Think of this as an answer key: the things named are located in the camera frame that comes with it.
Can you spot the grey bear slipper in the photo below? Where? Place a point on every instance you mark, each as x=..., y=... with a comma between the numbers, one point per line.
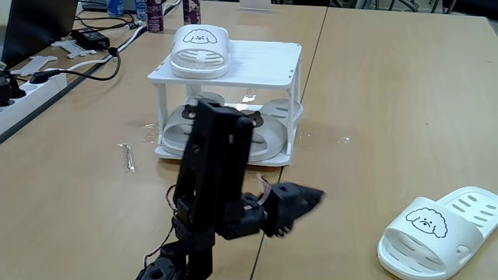
x=175, y=134
x=272, y=136

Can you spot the crumpled clear tape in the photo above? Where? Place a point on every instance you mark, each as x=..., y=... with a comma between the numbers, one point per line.
x=151, y=134

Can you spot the clear tape strip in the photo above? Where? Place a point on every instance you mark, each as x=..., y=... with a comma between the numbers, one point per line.
x=129, y=161

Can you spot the white card stand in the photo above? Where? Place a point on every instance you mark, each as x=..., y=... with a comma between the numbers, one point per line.
x=255, y=4

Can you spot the purple drink can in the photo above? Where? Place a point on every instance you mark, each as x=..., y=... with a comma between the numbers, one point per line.
x=155, y=17
x=191, y=13

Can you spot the clear tape scrap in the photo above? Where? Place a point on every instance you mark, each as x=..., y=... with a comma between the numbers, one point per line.
x=344, y=140

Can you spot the black power plug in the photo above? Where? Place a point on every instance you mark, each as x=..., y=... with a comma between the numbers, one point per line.
x=11, y=91

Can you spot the black laptop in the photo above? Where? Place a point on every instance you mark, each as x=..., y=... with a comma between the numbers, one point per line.
x=35, y=27

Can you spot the white flat plastic part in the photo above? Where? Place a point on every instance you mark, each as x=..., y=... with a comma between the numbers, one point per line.
x=74, y=48
x=33, y=65

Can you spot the blue drink can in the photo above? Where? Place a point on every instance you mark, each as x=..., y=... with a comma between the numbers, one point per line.
x=141, y=9
x=114, y=7

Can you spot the white poodle slipper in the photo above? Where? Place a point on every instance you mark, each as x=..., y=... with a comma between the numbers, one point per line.
x=428, y=243
x=200, y=50

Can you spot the white power strip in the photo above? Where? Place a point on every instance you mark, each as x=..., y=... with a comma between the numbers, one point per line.
x=35, y=97

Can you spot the black power adapter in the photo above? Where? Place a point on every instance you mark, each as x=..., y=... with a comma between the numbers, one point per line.
x=90, y=39

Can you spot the white two-shelf shoe rack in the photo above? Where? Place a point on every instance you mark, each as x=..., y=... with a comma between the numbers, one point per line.
x=264, y=62

